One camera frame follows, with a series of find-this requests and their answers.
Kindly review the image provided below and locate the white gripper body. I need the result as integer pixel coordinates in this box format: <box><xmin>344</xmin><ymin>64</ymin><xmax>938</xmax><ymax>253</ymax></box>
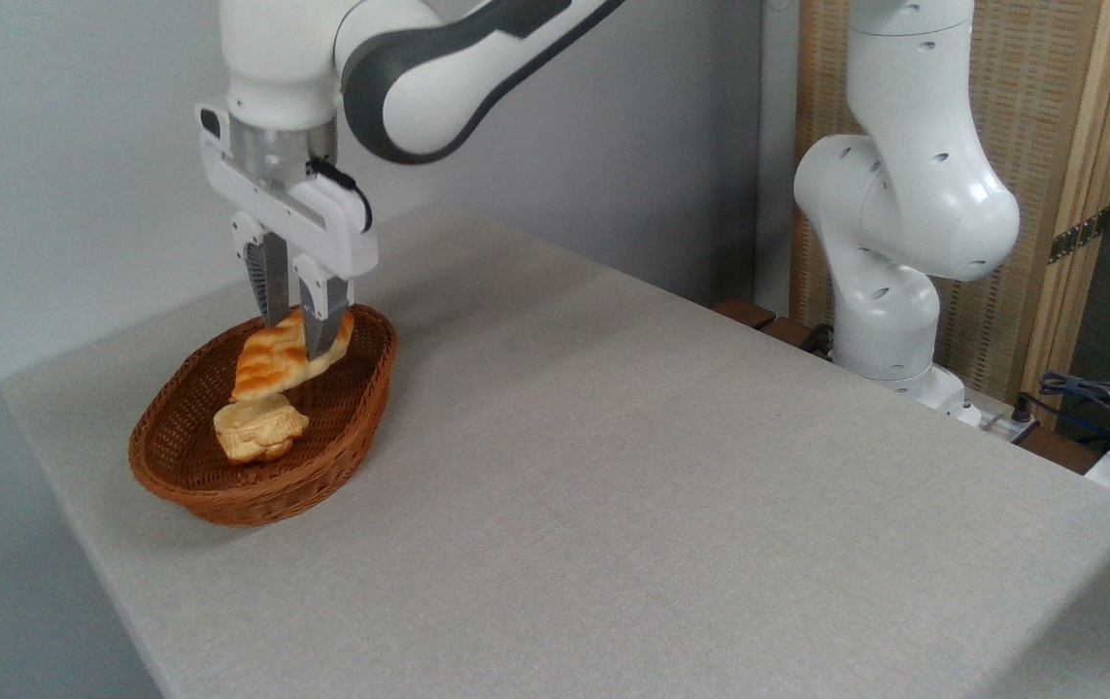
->
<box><xmin>196</xmin><ymin>104</ymin><xmax>381</xmax><ymax>283</ymax></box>

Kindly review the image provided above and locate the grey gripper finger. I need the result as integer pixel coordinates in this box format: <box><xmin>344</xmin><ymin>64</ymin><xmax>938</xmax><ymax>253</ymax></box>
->
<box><xmin>230</xmin><ymin>211</ymin><xmax>292</xmax><ymax>329</ymax></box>
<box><xmin>291</xmin><ymin>253</ymin><xmax>354</xmax><ymax>361</ymax></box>

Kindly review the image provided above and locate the braided golden bread loaf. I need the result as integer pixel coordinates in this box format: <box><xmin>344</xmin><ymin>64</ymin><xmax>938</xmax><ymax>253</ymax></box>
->
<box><xmin>230</xmin><ymin>305</ymin><xmax>357</xmax><ymax>403</ymax></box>

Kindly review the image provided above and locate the round pale bread roll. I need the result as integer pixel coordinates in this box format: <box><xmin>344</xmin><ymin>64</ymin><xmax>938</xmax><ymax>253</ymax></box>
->
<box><xmin>213</xmin><ymin>395</ymin><xmax>311</xmax><ymax>464</ymax></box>

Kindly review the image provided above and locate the brown wicker basket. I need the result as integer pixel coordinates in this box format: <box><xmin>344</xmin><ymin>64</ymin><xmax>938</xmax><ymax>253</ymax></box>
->
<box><xmin>128</xmin><ymin>302</ymin><xmax>399</xmax><ymax>528</ymax></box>

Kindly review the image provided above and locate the brown wooden block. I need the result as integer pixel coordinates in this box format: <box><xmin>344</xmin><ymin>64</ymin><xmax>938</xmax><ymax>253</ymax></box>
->
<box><xmin>714</xmin><ymin>299</ymin><xmax>778</xmax><ymax>332</ymax></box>
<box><xmin>758</xmin><ymin>317</ymin><xmax>833</xmax><ymax>357</ymax></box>

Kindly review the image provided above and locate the wood framed woven screen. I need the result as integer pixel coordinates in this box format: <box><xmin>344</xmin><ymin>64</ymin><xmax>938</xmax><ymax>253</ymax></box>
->
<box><xmin>791</xmin><ymin>0</ymin><xmax>1110</xmax><ymax>414</ymax></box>

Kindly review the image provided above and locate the metal screen hinge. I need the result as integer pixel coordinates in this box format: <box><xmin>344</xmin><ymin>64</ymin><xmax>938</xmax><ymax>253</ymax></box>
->
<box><xmin>1047</xmin><ymin>208</ymin><xmax>1110</xmax><ymax>265</ymax></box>

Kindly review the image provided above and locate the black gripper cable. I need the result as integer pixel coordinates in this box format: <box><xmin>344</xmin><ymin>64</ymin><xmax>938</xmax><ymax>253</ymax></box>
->
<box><xmin>307</xmin><ymin>155</ymin><xmax>375</xmax><ymax>235</ymax></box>

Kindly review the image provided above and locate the blue grey cable bundle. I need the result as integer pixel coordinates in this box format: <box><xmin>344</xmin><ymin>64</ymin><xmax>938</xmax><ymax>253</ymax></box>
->
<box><xmin>1037</xmin><ymin>371</ymin><xmax>1110</xmax><ymax>440</ymax></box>

